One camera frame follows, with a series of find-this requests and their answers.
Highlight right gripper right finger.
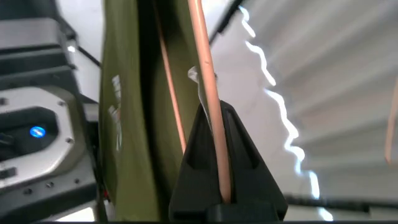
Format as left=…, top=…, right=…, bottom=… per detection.
left=220, top=100, right=289, bottom=223

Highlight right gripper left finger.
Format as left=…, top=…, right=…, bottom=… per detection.
left=169, top=107, right=223, bottom=223

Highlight green long-sleeved shirt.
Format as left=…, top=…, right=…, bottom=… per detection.
left=98, top=0, right=215, bottom=222

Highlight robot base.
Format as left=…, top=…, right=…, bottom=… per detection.
left=0, top=0, right=103, bottom=224

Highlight black clothes rack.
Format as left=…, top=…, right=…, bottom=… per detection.
left=208, top=0, right=373, bottom=214

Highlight white curtain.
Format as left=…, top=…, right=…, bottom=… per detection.
left=239, top=0, right=398, bottom=200

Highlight thin black cable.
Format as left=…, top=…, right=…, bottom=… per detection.
left=76, top=45, right=103, bottom=68

